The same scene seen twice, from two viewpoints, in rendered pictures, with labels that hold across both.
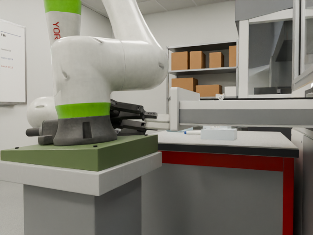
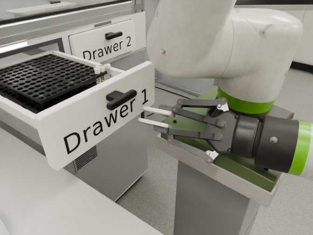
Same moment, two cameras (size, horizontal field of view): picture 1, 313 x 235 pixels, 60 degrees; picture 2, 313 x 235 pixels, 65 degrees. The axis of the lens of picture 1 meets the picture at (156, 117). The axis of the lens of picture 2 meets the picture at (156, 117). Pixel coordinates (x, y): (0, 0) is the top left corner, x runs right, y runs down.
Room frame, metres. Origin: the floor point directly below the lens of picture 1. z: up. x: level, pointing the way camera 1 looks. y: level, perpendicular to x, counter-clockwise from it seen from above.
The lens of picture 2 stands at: (1.18, 0.11, 1.13)
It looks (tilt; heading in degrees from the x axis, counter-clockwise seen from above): 33 degrees down; 195
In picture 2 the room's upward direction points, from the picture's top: straight up
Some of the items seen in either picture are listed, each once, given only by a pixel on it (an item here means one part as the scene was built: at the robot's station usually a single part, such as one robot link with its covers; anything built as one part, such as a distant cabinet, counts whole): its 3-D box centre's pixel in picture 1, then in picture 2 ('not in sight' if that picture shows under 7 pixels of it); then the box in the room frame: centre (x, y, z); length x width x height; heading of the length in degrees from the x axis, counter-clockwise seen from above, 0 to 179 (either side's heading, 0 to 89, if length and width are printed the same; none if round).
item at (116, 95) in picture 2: not in sight; (117, 97); (0.81, -0.07, 0.91); 0.07 x 0.04 x 0.01; 160
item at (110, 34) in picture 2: not in sight; (111, 35); (0.41, -0.26, 0.91); 0.07 x 0.04 x 0.01; 160
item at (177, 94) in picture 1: (187, 109); (109, 107); (0.80, -0.09, 0.87); 0.29 x 0.02 x 0.11; 160
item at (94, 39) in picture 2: not in sight; (106, 43); (0.40, -0.28, 0.87); 0.29 x 0.02 x 0.11; 160
